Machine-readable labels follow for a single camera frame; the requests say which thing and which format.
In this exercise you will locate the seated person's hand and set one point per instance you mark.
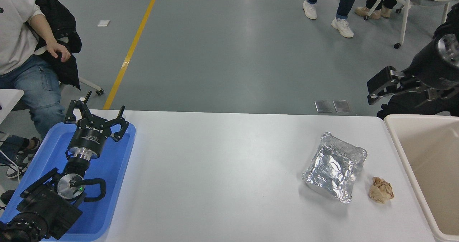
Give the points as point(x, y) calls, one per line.
point(57, 50)

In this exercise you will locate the person in dark clothing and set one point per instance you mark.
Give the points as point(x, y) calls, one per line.
point(419, 107)

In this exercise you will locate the crumpled tan paper ball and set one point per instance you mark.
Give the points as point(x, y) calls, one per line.
point(381, 191)

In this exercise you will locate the person with tan shoes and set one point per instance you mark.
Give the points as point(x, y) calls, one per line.
point(374, 0)

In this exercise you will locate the white side table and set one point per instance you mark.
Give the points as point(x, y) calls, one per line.
point(9, 102)

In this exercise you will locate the silver foil tray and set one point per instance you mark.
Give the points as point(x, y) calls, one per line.
point(333, 168)

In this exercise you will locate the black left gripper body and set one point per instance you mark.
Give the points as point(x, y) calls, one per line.
point(89, 136)

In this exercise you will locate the black floor object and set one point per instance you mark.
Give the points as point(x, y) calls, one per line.
point(7, 197)

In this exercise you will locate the blue plastic tray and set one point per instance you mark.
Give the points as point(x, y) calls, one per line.
point(114, 170)

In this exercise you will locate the seated person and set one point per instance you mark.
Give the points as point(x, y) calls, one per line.
point(21, 37)

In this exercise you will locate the standing person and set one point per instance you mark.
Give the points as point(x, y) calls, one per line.
point(342, 5)

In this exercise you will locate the seated person's forearm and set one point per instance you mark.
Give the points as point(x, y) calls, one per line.
point(41, 28)

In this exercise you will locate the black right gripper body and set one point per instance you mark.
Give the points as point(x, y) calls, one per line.
point(434, 71)

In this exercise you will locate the metal floor plate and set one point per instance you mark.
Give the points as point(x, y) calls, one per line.
point(323, 106)
point(341, 105)

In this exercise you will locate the black jacket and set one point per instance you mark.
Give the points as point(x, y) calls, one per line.
point(61, 27)

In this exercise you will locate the large pale bin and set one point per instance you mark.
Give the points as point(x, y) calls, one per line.
point(430, 163)

